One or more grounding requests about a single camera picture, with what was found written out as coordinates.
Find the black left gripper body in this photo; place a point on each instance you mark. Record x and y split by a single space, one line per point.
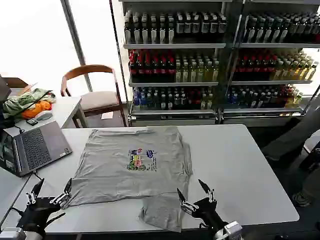
37 212

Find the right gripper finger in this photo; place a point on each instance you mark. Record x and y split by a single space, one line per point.
209 193
186 203

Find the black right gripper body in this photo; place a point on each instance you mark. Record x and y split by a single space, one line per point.
207 211

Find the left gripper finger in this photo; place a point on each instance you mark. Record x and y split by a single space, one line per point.
35 192
65 195

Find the grey printed t-shirt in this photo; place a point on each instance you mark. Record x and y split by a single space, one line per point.
130 175

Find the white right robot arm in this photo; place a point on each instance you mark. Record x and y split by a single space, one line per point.
231 231

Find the grey open laptop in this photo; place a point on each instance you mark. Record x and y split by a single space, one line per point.
40 147

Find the small black phone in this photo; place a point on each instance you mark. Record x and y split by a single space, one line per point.
32 121

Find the grey computer mouse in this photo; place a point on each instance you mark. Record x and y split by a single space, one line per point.
43 115

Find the orange crumpled cloth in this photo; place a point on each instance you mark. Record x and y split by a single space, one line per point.
37 108

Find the white side table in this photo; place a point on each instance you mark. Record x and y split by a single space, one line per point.
67 110

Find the paper sheet on floor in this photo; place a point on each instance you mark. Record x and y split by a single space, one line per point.
107 115

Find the green crumpled cloth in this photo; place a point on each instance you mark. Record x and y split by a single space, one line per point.
22 101

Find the person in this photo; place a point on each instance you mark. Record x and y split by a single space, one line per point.
287 142

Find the wooden chair with cushion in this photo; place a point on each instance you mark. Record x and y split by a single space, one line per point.
98 100

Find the shelf of drink bottles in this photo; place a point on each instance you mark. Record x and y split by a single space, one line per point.
272 65
172 65

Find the grey window frame post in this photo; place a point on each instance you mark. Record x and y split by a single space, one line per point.
76 42

